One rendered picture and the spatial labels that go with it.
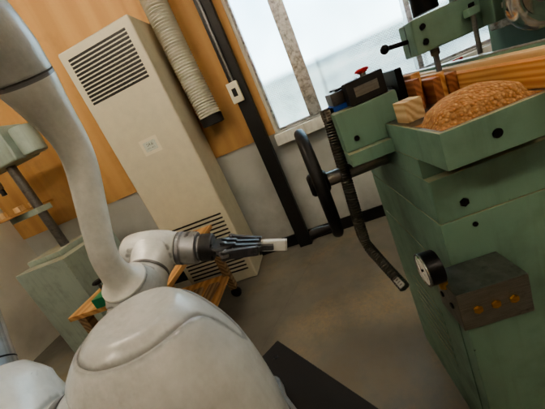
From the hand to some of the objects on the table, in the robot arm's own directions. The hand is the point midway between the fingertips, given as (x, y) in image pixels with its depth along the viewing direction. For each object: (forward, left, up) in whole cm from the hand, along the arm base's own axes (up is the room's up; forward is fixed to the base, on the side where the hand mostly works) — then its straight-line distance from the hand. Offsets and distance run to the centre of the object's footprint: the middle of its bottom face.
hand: (274, 244), depth 81 cm
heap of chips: (+25, -42, +20) cm, 53 cm away
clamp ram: (+34, -18, +20) cm, 43 cm away
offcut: (+26, -30, +20) cm, 44 cm away
